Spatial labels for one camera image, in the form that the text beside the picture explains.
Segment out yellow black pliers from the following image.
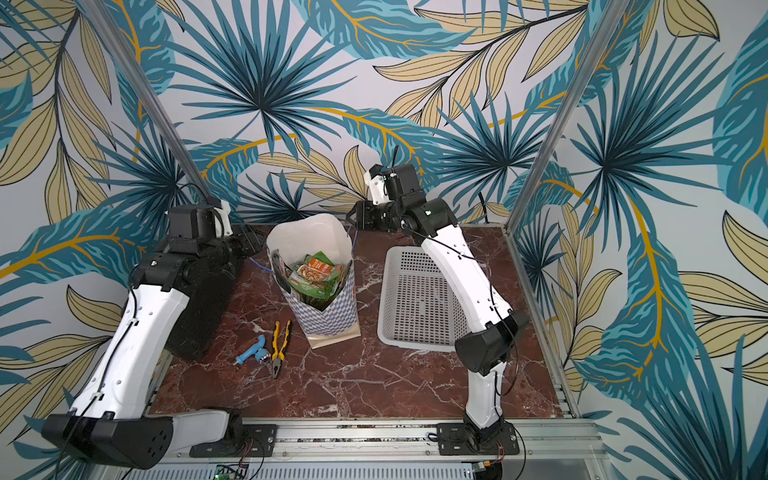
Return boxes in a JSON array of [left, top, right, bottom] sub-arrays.
[[271, 320, 292, 379]]

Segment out aluminium rail frame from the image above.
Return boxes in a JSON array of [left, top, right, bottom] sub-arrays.
[[89, 418, 613, 480]]

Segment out left metal corner post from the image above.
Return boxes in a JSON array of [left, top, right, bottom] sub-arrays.
[[80, 0, 231, 233]]

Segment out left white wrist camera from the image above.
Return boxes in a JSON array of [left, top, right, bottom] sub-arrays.
[[167, 199, 234, 240]]

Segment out dark packet with label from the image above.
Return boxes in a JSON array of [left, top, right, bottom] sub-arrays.
[[336, 260, 354, 293]]

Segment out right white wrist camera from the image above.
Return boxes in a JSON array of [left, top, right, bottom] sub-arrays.
[[364, 164, 426, 209]]

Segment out blue glue gun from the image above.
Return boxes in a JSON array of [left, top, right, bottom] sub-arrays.
[[234, 334, 270, 366]]

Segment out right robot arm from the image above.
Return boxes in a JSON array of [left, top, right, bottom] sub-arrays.
[[346, 199, 530, 453]]

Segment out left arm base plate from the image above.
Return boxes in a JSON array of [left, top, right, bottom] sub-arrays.
[[189, 424, 278, 458]]

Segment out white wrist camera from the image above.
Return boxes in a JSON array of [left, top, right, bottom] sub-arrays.
[[364, 164, 426, 209], [167, 199, 234, 240]]

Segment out black tool case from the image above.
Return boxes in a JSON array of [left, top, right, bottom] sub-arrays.
[[165, 262, 242, 360]]

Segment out green orange packet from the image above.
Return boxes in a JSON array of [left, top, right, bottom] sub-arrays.
[[306, 281, 339, 310]]

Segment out dark green red packet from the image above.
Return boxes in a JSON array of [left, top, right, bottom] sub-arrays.
[[270, 249, 293, 295]]

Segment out metal corner post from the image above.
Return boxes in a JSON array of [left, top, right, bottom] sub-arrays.
[[505, 0, 628, 237], [80, 0, 231, 233]]

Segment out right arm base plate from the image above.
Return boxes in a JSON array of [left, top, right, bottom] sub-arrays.
[[430, 422, 521, 457]]

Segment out green packet with barcode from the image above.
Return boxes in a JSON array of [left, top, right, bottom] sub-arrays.
[[288, 271, 325, 298]]

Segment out right metal corner post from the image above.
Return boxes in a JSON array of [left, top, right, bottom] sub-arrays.
[[505, 0, 628, 237]]

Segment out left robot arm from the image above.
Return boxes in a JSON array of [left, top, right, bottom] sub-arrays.
[[40, 225, 263, 469]]

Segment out blue checkered paper bag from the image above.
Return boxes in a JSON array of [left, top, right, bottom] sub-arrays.
[[265, 214, 360, 349]]

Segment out white plastic basket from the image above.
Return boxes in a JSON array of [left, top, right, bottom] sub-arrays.
[[377, 246, 468, 353]]

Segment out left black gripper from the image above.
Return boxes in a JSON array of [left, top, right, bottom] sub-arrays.
[[200, 222, 269, 271]]

